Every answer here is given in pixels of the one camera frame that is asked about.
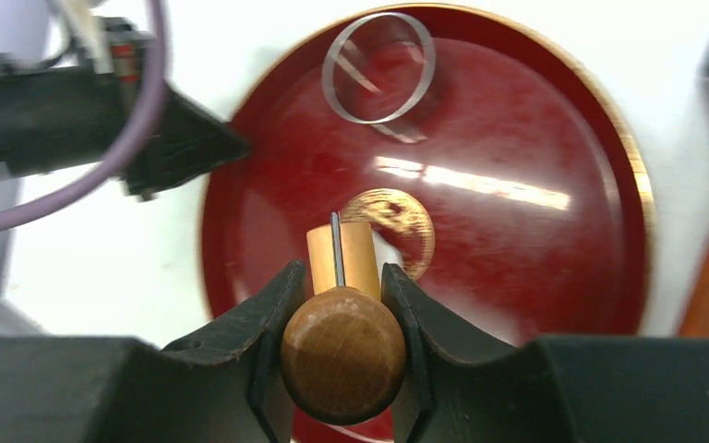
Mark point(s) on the round red lacquer tray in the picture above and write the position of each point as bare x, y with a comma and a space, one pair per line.
524, 203

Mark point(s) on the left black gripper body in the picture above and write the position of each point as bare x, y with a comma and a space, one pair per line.
61, 117

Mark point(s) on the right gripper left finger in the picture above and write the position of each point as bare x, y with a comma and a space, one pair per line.
219, 383

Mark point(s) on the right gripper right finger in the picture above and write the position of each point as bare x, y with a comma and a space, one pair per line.
464, 385

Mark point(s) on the white dough piece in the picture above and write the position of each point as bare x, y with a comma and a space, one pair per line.
385, 252

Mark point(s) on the wooden dough roller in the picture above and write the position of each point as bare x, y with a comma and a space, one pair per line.
343, 354

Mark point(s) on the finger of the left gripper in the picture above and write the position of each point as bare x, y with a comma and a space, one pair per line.
189, 142

